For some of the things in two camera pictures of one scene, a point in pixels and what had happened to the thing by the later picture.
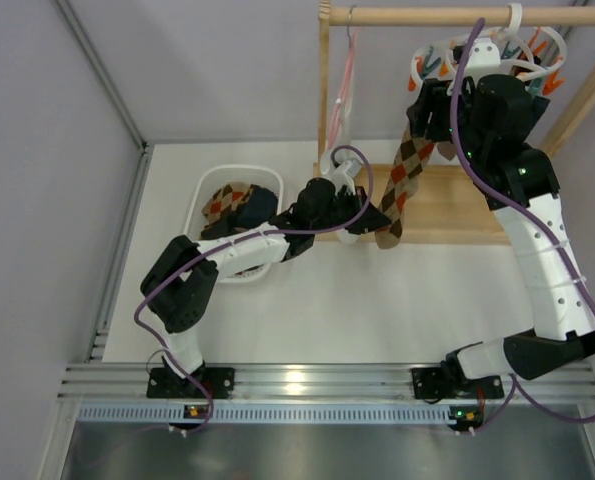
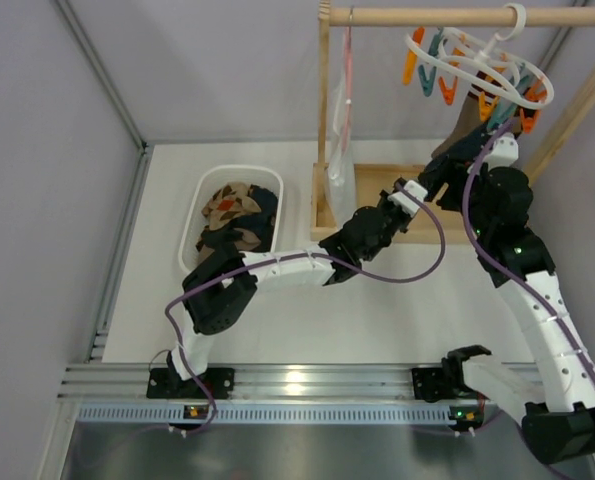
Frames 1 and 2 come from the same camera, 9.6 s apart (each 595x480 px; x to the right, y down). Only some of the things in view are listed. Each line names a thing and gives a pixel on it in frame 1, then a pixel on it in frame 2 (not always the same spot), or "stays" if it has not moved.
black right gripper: [428, 115] → [475, 145]
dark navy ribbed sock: [259, 208] stays
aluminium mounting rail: [98, 382] stays
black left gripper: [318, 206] → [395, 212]
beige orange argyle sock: [405, 176] → [227, 203]
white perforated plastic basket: [204, 176] stays
